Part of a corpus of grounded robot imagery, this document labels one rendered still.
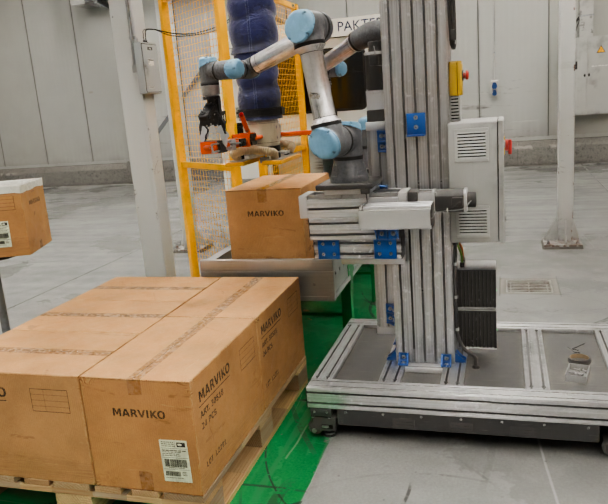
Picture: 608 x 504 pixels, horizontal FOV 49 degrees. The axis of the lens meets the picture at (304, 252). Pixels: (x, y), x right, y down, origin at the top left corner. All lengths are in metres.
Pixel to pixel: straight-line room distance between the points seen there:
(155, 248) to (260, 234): 1.16
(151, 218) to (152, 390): 2.25
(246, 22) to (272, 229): 0.99
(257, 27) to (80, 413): 1.88
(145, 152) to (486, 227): 2.33
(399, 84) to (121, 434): 1.64
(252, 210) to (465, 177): 1.16
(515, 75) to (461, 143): 9.25
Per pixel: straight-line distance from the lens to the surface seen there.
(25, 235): 4.08
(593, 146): 11.84
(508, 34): 11.88
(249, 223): 3.34
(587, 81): 11.65
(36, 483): 2.62
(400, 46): 2.71
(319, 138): 2.43
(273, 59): 2.73
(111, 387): 2.25
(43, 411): 2.45
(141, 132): 4.24
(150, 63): 4.24
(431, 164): 2.69
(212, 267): 3.38
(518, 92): 11.85
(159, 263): 4.34
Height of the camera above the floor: 1.36
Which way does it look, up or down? 13 degrees down
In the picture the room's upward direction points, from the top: 5 degrees counter-clockwise
